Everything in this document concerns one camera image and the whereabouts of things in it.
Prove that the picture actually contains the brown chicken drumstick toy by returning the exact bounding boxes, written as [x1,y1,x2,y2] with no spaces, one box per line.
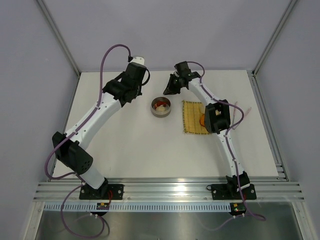
[153,100,167,109]

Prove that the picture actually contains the right aluminium frame post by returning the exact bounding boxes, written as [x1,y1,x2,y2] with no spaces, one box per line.
[252,0,300,78]

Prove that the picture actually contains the white steamed bun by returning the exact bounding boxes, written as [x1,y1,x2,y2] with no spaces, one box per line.
[155,105,166,113]

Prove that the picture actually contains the aluminium mounting rail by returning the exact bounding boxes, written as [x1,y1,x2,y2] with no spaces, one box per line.
[33,177,305,202]

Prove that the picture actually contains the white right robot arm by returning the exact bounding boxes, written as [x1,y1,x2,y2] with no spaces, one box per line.
[163,72,251,198]

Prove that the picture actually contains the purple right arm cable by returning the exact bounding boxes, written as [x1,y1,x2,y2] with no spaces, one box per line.
[187,61,267,231]

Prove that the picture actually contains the metal tongs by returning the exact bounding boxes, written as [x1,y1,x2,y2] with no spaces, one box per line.
[231,101,252,131]

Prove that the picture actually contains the white slotted cable duct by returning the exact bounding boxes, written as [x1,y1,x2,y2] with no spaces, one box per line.
[43,201,232,213]

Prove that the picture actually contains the left aluminium frame post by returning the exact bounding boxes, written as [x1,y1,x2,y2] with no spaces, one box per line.
[34,0,81,79]

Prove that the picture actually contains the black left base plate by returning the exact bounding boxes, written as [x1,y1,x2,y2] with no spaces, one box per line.
[79,184,124,200]

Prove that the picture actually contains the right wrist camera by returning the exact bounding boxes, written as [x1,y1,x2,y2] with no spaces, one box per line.
[174,61,192,76]

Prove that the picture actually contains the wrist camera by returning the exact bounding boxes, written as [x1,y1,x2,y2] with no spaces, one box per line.
[125,56,147,81]
[174,61,192,76]

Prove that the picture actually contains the round metal lunch box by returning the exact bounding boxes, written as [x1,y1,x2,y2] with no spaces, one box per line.
[150,96,172,118]

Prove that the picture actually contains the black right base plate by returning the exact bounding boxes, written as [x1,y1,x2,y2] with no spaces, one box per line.
[206,184,257,200]

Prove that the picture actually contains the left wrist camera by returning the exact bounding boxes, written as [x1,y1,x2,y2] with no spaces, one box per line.
[125,56,147,81]

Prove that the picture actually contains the yellow bamboo mat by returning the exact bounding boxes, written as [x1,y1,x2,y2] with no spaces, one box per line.
[182,100,210,135]

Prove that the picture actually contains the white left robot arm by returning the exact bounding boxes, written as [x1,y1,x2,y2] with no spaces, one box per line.
[48,64,148,199]

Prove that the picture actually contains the aluminium frame post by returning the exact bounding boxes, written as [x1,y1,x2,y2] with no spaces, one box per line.
[34,0,81,79]
[252,0,300,78]

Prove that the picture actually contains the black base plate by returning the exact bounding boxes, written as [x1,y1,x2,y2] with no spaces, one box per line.
[206,184,257,200]
[79,184,124,200]

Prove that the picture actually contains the orange pumpkin slice toy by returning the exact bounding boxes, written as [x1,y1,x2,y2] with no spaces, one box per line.
[199,114,205,127]

